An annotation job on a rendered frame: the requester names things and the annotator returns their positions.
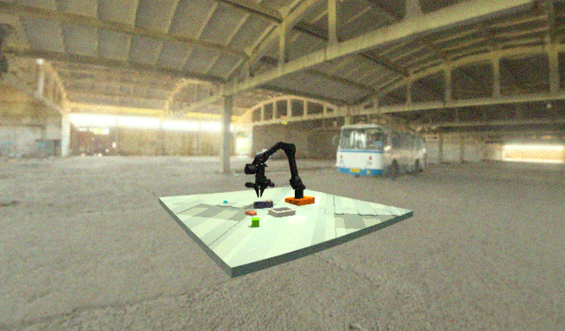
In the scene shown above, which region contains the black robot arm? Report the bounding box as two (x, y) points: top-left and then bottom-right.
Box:
(244, 142), (305, 199)

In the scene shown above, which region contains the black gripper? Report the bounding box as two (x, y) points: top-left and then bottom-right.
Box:
(245, 174), (275, 198)

